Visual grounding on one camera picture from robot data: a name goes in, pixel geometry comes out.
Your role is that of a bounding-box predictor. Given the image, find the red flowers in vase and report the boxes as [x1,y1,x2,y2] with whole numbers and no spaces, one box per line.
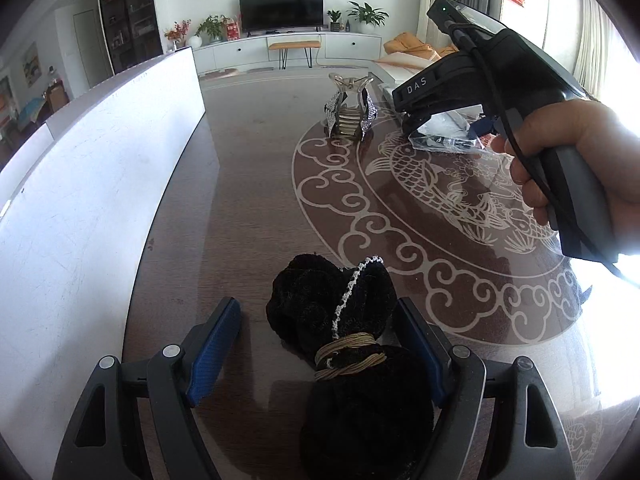
[164,20,193,51]

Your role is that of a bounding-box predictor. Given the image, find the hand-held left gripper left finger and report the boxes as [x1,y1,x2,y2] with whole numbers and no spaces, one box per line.
[52,296,243,480]

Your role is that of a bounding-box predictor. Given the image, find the green plant in white pot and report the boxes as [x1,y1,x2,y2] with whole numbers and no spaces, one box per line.
[347,1,390,35]

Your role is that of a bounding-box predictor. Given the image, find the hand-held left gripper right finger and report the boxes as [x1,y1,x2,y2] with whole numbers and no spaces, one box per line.
[392,297,576,480]

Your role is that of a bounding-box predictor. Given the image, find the white door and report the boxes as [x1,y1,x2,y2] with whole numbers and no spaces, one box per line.
[73,8,98,88]

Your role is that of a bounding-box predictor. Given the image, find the framed wall painting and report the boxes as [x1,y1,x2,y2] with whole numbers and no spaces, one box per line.
[21,42,40,86]

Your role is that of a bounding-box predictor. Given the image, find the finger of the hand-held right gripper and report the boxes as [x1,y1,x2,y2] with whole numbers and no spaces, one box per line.
[467,115,501,138]

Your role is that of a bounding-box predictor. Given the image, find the black velvet drawstring pouch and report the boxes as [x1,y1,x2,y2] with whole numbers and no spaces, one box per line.
[265,254,436,480]

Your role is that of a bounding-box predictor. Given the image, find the black television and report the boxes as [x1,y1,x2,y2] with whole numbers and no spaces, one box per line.
[238,0,325,32]

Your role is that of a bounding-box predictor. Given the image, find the clear bag with black item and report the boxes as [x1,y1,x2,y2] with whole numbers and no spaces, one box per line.
[407,112,493,155]

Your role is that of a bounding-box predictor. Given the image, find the dark display cabinet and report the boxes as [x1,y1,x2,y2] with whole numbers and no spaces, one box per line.
[97,0,165,75]

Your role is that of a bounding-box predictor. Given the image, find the white partition board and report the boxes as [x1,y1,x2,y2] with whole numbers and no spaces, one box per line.
[0,46,207,471]

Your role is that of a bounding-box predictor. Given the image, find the white television cabinet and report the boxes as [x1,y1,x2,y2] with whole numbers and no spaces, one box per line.
[192,31,383,73]

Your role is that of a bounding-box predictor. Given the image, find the white paper envelope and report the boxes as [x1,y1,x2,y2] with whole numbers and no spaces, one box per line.
[374,52,436,86]

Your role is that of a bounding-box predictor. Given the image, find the person's right hand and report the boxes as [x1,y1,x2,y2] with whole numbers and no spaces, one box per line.
[491,98,640,256]

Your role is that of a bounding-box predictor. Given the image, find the orange padded bench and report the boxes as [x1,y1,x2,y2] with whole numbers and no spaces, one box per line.
[267,40,322,69]

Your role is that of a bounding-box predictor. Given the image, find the bushy green potted plant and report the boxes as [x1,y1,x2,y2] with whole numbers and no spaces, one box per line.
[196,14,228,43]

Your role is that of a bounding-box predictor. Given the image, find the clear hair claw clip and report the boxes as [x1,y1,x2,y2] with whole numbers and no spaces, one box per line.
[324,72,379,140]

